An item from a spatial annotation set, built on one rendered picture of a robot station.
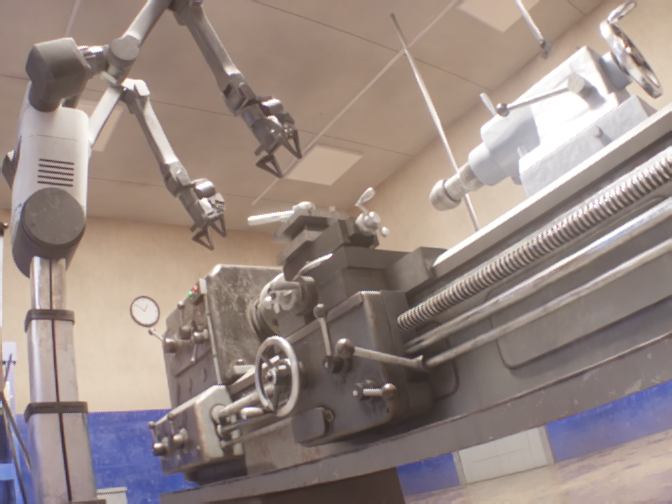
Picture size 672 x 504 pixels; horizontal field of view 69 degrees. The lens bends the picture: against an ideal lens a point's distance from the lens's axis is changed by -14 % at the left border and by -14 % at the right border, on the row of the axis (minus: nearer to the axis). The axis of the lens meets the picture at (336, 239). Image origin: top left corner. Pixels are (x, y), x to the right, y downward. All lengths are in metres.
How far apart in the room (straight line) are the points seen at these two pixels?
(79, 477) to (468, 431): 0.77
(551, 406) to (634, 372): 0.16
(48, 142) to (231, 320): 1.14
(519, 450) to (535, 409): 4.19
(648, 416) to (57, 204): 4.17
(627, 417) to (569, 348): 3.54
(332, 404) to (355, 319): 0.22
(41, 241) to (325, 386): 0.75
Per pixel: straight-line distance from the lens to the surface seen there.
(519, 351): 1.18
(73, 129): 1.45
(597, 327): 1.09
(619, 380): 0.89
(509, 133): 1.43
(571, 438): 4.90
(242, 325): 2.24
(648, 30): 4.90
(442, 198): 1.59
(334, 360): 1.28
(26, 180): 1.36
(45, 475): 1.19
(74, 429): 1.21
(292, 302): 1.37
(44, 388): 1.22
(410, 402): 1.25
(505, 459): 5.27
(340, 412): 1.34
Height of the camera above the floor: 0.41
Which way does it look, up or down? 23 degrees up
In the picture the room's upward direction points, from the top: 14 degrees counter-clockwise
